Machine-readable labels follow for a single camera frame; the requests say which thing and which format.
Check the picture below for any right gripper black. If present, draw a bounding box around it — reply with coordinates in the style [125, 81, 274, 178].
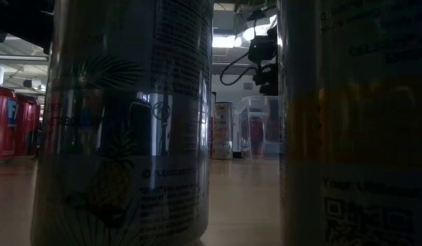
[248, 28, 280, 97]

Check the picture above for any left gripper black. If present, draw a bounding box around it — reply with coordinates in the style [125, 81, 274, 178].
[0, 0, 56, 47]

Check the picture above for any dark red soda can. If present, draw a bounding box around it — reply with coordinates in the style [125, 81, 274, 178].
[248, 115, 267, 159]
[12, 94, 41, 157]
[209, 116, 215, 159]

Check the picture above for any slim can orange band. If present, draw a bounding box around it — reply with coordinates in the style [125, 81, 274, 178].
[278, 0, 422, 246]

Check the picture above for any bright red soda can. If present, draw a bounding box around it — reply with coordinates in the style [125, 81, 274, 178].
[0, 84, 17, 161]

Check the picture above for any slim can pineapple print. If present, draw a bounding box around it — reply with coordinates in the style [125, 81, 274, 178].
[29, 0, 214, 246]

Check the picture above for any clear plastic bin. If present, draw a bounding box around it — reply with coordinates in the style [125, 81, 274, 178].
[234, 95, 280, 161]

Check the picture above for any grey ceiling pipe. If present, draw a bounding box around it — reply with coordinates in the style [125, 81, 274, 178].
[0, 54, 259, 68]

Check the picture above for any white ceiling lamp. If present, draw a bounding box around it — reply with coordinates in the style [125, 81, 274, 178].
[236, 15, 278, 49]

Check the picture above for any bright ceiling light panel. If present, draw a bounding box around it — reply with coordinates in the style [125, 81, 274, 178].
[212, 33, 244, 49]

